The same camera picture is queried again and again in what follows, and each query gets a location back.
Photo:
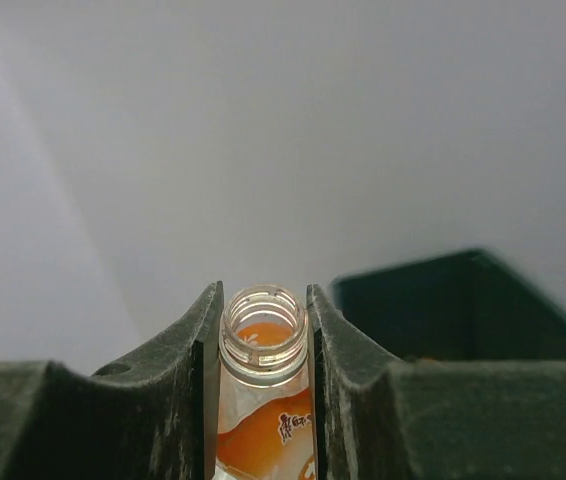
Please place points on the orange label bottle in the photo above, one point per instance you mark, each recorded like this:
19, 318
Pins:
265, 418

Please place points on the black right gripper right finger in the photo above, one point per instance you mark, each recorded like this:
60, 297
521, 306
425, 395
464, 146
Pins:
380, 417

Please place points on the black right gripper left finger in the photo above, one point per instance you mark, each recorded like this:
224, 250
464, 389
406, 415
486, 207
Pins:
150, 414

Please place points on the dark green plastic bin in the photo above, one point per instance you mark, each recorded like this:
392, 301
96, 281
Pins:
468, 305

